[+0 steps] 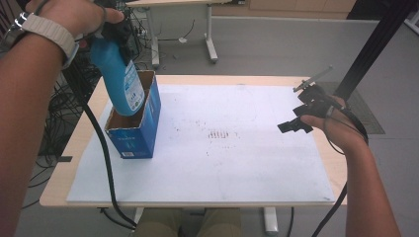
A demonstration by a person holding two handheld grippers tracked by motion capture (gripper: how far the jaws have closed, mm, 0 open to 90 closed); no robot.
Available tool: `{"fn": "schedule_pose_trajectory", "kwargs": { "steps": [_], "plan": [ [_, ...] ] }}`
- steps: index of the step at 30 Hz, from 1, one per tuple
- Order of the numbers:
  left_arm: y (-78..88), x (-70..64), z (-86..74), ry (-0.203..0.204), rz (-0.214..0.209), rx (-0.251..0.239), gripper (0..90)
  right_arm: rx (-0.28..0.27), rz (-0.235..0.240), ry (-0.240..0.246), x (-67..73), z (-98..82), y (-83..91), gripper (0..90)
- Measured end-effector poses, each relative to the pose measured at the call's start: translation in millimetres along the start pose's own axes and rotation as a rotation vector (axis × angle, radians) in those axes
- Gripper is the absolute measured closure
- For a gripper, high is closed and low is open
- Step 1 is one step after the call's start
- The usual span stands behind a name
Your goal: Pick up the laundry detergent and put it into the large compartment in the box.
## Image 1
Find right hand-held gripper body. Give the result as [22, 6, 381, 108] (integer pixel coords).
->
[292, 65, 344, 117]

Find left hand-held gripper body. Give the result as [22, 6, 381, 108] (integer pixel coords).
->
[93, 0, 136, 45]

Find blue detergent bottle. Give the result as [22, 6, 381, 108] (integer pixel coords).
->
[89, 37, 146, 118]

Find blue cardboard box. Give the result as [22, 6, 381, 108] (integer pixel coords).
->
[104, 69, 162, 160]

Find person's right hand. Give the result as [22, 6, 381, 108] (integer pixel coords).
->
[300, 96, 370, 153]

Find person's left hand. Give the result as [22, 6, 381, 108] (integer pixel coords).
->
[25, 0, 126, 40]

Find white table mat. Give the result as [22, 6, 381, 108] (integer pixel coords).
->
[66, 83, 336, 204]

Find dark grey floor mat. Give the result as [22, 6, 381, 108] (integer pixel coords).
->
[320, 81, 386, 135]

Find beige band wristwatch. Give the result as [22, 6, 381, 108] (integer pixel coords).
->
[0, 11, 81, 71]

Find white background desk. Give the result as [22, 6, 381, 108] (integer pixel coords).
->
[126, 0, 247, 68]

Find white table leg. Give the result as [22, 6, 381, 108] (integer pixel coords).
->
[263, 206, 280, 236]

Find person's khaki trouser legs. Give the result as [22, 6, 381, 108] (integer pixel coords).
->
[131, 207, 243, 237]

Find black metal stand post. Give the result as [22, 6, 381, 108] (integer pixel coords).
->
[335, 0, 419, 99]

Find bundle of black floor cables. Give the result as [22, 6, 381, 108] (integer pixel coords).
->
[21, 48, 103, 210]

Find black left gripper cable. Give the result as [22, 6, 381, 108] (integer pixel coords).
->
[62, 58, 138, 230]

